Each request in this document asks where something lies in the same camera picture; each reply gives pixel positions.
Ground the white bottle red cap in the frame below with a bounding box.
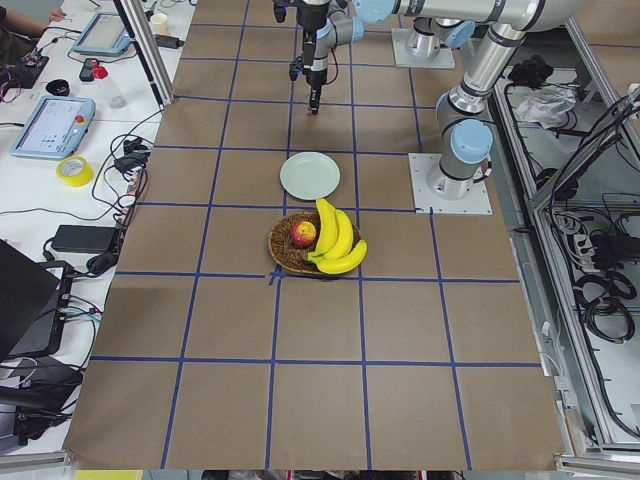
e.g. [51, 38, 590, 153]
[92, 60, 127, 109]

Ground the aluminium frame post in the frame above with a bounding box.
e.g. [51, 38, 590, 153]
[113, 0, 175, 107]

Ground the yellow banana bunch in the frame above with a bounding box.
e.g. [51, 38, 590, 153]
[307, 198, 368, 275]

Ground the brown wicker basket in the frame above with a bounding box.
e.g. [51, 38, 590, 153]
[268, 211, 368, 276]

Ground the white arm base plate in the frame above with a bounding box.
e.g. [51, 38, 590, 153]
[391, 29, 455, 69]
[408, 153, 492, 215]

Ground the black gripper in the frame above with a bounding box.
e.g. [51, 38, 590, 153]
[289, 39, 328, 115]

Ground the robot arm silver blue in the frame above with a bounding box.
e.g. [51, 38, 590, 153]
[355, 1, 582, 200]
[283, 1, 364, 115]

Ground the blue teach pendant near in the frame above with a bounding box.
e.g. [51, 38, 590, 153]
[10, 95, 96, 160]

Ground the blue teach pendant far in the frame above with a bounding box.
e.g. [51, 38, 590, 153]
[71, 12, 131, 57]

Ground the red apple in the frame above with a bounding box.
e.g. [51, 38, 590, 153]
[289, 220, 317, 248]

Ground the paper cup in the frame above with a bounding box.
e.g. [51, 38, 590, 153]
[150, 12, 169, 35]

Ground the yellow tape roll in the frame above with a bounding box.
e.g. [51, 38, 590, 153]
[56, 155, 94, 188]

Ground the light green plate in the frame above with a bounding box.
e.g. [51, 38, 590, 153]
[280, 152, 341, 200]

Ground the blue teach pendant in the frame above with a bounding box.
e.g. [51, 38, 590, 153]
[71, 12, 131, 57]
[10, 95, 96, 160]

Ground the black laptop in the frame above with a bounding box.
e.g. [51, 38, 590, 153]
[1, 242, 72, 360]

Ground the black power adapter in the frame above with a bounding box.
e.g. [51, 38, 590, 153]
[51, 225, 118, 254]

